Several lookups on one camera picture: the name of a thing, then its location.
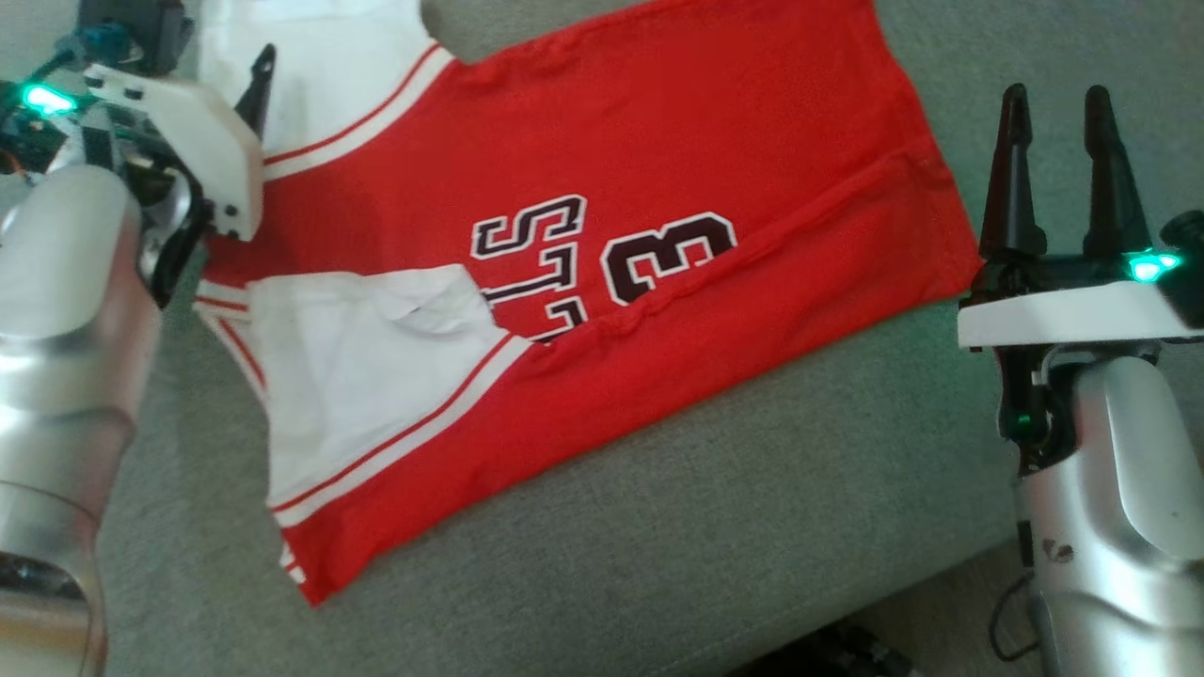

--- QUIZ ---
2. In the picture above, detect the left camera cable blue plug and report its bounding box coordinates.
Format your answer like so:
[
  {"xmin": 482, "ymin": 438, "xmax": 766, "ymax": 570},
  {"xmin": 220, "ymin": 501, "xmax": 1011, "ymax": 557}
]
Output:
[{"xmin": 19, "ymin": 21, "xmax": 130, "ymax": 90}]

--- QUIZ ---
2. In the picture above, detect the grey upholstered sofa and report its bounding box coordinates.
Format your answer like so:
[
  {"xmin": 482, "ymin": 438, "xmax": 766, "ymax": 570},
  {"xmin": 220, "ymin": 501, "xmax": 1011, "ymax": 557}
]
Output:
[{"xmin": 0, "ymin": 0, "xmax": 1204, "ymax": 677}]

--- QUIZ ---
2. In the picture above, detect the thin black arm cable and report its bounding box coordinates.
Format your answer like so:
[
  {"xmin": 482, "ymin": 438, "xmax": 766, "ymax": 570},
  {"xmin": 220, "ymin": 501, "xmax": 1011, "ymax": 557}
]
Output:
[{"xmin": 986, "ymin": 572, "xmax": 1042, "ymax": 665}]

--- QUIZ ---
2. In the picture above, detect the red basketball jersey number 23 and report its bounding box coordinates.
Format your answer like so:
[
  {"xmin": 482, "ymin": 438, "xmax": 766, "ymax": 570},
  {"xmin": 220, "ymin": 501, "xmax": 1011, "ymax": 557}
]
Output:
[{"xmin": 193, "ymin": 0, "xmax": 984, "ymax": 607}]

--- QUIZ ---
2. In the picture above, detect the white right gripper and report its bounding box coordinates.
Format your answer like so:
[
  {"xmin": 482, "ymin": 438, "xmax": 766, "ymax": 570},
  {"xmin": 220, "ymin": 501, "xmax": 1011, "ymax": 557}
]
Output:
[{"xmin": 956, "ymin": 83, "xmax": 1204, "ymax": 353}]

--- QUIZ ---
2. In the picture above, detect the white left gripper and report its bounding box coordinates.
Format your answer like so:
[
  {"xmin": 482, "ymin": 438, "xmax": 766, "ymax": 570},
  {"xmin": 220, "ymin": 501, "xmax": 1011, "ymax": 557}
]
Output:
[{"xmin": 83, "ymin": 42, "xmax": 278, "ymax": 243}]

